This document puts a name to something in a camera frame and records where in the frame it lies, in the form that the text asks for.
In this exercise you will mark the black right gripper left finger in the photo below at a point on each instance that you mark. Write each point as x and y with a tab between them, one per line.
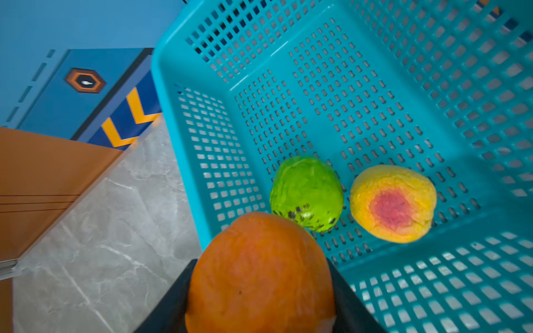
169	314

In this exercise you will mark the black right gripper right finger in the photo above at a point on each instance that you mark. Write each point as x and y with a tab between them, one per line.
351	314

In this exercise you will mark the orange tangerine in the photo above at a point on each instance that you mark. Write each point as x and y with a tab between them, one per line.
263	273

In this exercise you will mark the red yellow peach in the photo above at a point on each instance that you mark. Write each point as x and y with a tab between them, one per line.
393	203

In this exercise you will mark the green apple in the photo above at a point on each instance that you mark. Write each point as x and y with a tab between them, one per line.
308	192

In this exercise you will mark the teal plastic basket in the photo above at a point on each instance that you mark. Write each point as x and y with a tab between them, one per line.
440	87

